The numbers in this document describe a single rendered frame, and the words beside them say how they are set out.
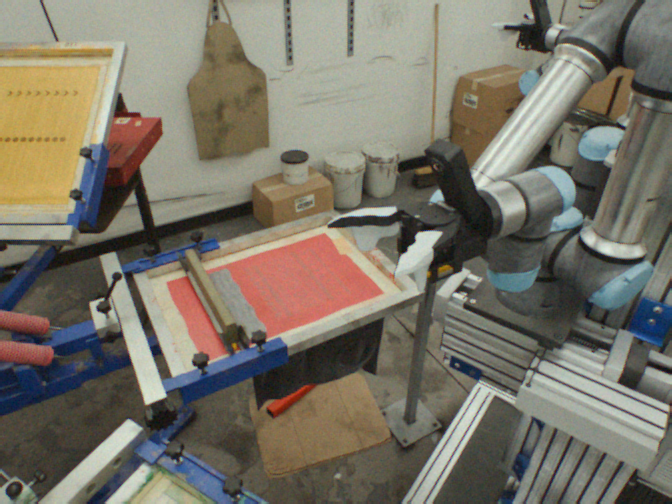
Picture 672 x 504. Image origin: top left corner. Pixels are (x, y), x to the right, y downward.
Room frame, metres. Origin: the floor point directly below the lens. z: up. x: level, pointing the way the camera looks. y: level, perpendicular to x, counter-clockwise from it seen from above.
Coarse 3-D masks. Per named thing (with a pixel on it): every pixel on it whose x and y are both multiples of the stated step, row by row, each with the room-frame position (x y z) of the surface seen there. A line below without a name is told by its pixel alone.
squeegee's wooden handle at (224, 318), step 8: (192, 256) 1.30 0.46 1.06; (192, 264) 1.26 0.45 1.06; (200, 264) 1.26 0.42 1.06; (192, 272) 1.27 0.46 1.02; (200, 272) 1.22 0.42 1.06; (200, 280) 1.18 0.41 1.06; (208, 280) 1.18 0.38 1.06; (200, 288) 1.20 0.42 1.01; (208, 288) 1.14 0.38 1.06; (208, 296) 1.12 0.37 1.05; (216, 296) 1.10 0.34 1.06; (208, 304) 1.14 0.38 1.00; (216, 304) 1.07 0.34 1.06; (224, 304) 1.07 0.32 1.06; (216, 312) 1.05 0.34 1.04; (224, 312) 1.03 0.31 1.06; (224, 320) 1.00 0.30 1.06; (232, 320) 1.00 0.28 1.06; (224, 328) 1.00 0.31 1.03; (232, 328) 0.99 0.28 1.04; (232, 336) 0.99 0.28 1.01
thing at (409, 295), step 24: (312, 216) 1.66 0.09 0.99; (336, 216) 1.66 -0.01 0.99; (240, 240) 1.49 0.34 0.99; (264, 240) 1.53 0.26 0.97; (168, 264) 1.35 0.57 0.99; (384, 264) 1.35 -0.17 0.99; (144, 288) 1.22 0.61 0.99; (408, 288) 1.22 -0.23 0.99; (360, 312) 1.11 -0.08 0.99; (384, 312) 1.13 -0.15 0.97; (168, 336) 1.01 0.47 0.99; (288, 336) 1.01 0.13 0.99; (312, 336) 1.01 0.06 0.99; (168, 360) 0.92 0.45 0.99
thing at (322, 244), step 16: (304, 240) 1.54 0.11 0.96; (320, 240) 1.54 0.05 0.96; (256, 256) 1.44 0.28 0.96; (272, 256) 1.44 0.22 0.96; (320, 256) 1.44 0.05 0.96; (336, 256) 1.44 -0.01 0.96; (208, 272) 1.35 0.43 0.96; (240, 272) 1.35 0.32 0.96; (176, 288) 1.26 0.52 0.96; (192, 288) 1.26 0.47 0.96; (240, 288) 1.26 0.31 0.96; (176, 304) 1.19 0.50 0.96; (192, 304) 1.19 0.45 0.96
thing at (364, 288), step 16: (336, 272) 1.35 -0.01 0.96; (352, 272) 1.35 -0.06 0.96; (352, 288) 1.27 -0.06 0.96; (368, 288) 1.27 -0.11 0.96; (256, 304) 1.19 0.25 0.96; (336, 304) 1.19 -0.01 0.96; (352, 304) 1.19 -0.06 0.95; (192, 320) 1.11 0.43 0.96; (208, 320) 1.11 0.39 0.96; (272, 320) 1.11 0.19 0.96; (288, 320) 1.11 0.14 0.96; (304, 320) 1.11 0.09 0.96; (192, 336) 1.04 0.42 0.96; (208, 336) 1.04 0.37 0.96; (272, 336) 1.04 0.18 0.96; (208, 352) 0.98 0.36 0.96; (224, 352) 0.98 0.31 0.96
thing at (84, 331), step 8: (64, 328) 0.99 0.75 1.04; (72, 328) 0.99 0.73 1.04; (80, 328) 0.99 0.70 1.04; (88, 328) 0.99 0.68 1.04; (120, 328) 1.01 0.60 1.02; (56, 336) 0.96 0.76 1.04; (64, 336) 0.96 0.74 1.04; (72, 336) 0.96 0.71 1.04; (80, 336) 0.96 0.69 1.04; (88, 336) 0.96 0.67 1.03; (96, 336) 0.97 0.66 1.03; (120, 336) 1.00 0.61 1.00; (56, 344) 0.93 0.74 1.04; (64, 344) 0.93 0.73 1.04; (72, 344) 0.94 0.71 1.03; (80, 344) 0.95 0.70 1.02; (56, 352) 0.92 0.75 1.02; (64, 352) 0.93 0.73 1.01; (72, 352) 0.94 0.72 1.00
